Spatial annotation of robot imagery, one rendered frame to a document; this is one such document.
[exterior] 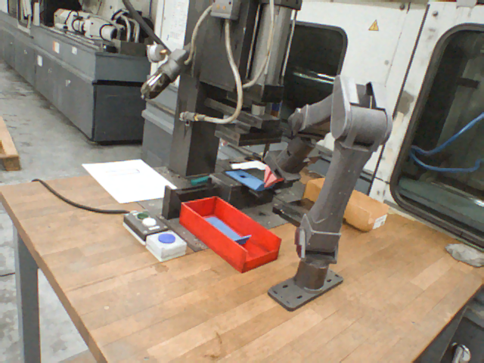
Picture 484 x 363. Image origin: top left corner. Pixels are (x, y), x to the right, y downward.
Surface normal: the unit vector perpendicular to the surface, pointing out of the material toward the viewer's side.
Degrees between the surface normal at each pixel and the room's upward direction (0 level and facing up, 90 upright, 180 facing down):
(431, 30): 90
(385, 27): 90
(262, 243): 90
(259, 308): 0
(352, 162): 99
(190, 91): 90
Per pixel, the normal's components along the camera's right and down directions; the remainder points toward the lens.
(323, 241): 0.10, 0.53
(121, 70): 0.63, 0.39
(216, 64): -0.72, 0.13
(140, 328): 0.18, -0.92
